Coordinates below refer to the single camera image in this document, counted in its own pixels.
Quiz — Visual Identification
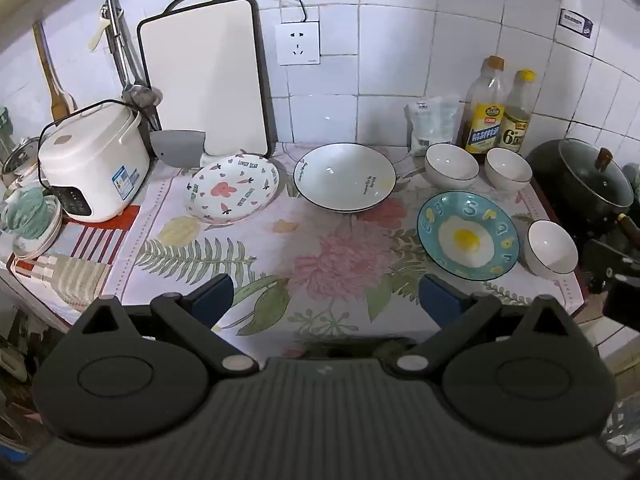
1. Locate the white cutting board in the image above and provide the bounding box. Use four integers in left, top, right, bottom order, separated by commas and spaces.
136, 0, 275, 158

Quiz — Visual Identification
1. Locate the white black-rimmed deep plate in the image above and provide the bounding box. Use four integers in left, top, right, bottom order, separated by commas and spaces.
307, 199, 391, 214
292, 142, 397, 212

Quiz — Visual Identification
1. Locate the striped cloth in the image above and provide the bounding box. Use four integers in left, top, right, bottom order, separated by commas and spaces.
7, 205, 141, 311

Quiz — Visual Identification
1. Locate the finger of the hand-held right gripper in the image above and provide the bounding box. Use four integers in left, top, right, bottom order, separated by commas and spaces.
581, 239, 630, 295

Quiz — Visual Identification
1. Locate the yellow cap vinegar bottle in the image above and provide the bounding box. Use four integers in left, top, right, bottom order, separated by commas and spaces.
500, 69, 537, 157

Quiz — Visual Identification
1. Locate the yellow label oil bottle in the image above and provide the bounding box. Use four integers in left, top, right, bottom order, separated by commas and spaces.
464, 56, 507, 165

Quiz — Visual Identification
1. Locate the glass jar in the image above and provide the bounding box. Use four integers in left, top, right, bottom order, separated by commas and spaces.
0, 107, 15, 156

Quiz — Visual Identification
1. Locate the green patterned bowl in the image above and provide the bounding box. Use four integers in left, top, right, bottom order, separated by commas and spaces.
2, 187, 63, 236

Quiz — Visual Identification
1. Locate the rabbit carrot print plate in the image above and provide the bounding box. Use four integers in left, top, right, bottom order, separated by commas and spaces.
182, 152, 281, 225

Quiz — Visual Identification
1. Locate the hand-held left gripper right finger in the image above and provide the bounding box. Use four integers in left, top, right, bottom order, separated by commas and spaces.
382, 274, 576, 378

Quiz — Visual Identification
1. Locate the small white bowl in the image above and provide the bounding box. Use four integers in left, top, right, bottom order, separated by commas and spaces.
425, 143, 481, 190
523, 220, 580, 281
484, 147, 533, 192

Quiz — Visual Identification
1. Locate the black wok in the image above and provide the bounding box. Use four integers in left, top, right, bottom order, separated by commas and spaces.
525, 137, 640, 243

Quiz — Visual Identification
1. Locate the glass pot lid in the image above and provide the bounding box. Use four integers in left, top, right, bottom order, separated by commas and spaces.
0, 137, 43, 186

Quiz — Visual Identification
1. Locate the wooden spatula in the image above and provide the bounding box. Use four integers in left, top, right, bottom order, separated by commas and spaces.
32, 20, 78, 123

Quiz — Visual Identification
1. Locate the blue fried egg plate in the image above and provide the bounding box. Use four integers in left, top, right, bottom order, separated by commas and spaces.
417, 191, 521, 282

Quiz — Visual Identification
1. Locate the floral tablecloth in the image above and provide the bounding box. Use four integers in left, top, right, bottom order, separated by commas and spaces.
107, 142, 586, 356

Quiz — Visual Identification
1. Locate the white rice cooker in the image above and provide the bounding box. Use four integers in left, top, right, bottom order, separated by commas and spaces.
37, 99, 152, 223

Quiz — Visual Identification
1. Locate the steel ladle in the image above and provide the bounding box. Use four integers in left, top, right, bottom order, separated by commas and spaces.
101, 0, 163, 131

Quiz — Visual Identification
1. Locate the white wall socket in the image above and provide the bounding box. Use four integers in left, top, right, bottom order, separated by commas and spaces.
275, 20, 322, 67

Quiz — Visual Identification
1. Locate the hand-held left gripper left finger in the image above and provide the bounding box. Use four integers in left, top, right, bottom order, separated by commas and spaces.
75, 274, 258, 378

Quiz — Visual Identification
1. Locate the white floral dish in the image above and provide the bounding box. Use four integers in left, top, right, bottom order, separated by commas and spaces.
11, 220, 63, 261

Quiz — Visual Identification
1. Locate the clear plastic seasoning bag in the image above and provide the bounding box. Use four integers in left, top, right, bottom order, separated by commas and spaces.
406, 95, 463, 157

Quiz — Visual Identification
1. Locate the wall sticker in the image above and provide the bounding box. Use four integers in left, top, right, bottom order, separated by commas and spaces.
559, 8, 594, 40

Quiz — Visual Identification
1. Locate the glass wok lid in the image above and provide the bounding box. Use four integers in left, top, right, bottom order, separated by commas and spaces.
557, 139, 635, 211

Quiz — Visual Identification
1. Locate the cream handled utensil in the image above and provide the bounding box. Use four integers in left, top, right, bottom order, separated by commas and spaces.
87, 14, 110, 52

